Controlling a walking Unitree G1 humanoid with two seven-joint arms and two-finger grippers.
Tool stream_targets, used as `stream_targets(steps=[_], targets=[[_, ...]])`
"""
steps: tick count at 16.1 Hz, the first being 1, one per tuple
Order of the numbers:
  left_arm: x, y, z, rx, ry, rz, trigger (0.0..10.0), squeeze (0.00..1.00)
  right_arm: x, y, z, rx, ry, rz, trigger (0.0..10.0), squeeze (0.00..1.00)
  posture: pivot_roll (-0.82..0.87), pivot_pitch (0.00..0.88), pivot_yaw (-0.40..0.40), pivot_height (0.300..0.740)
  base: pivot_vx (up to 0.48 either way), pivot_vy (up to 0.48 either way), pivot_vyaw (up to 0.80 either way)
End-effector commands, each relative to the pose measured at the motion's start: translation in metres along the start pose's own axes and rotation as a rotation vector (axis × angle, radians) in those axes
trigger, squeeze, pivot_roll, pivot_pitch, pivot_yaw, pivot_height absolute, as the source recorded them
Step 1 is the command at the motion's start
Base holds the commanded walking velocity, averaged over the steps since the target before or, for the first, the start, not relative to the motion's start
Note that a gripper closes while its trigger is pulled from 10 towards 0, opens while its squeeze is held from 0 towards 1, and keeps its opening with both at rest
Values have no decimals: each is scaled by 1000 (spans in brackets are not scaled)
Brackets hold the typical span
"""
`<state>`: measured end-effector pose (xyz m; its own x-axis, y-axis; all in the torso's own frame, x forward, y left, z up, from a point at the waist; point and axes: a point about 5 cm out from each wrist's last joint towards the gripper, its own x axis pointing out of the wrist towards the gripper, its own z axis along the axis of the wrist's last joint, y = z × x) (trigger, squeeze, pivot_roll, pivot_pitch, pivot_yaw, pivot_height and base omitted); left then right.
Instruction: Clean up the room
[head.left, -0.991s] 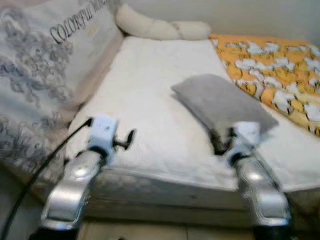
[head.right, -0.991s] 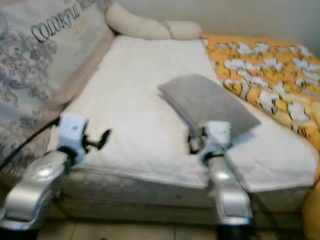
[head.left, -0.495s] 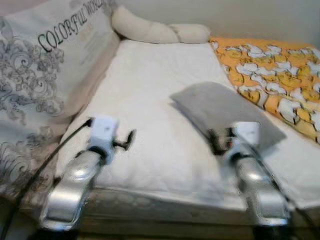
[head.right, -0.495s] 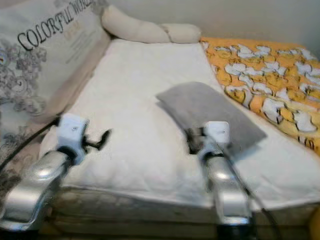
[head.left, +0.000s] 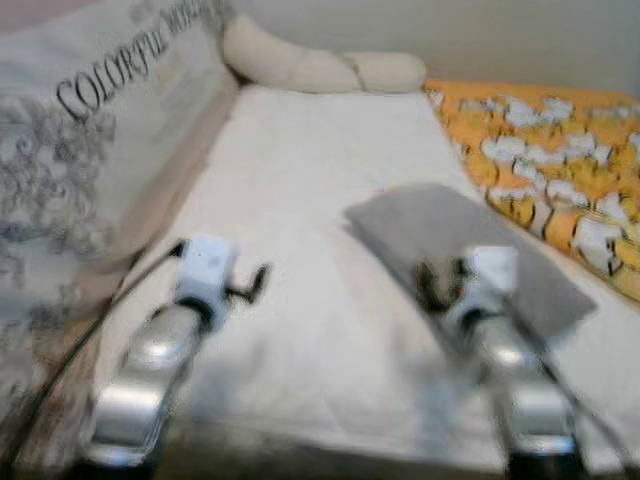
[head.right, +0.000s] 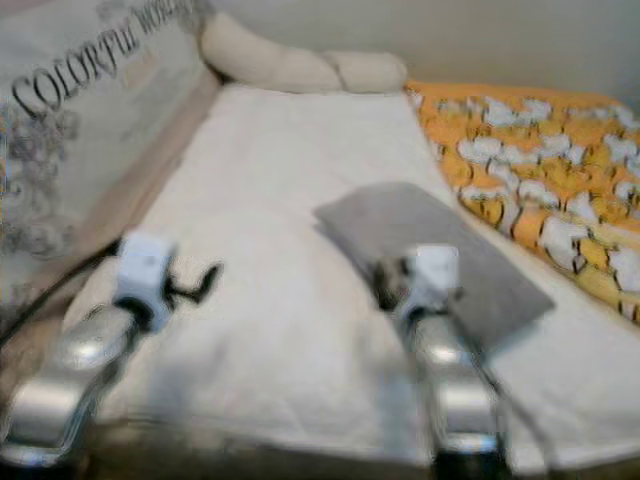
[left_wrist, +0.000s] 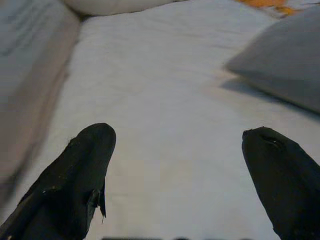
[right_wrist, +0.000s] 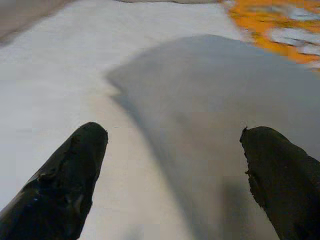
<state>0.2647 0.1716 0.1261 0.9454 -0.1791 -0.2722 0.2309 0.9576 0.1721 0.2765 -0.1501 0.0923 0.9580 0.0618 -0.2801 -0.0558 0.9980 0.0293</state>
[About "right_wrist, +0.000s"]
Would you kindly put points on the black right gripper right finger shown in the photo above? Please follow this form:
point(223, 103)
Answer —
point(285, 180)

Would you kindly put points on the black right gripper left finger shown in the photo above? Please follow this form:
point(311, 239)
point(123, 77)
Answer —
point(62, 180)

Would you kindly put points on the yellow cartoon print quilt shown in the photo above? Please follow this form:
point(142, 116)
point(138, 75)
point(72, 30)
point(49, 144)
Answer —
point(250, 15)

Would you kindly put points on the white bed sheet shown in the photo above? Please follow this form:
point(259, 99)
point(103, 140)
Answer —
point(50, 87)

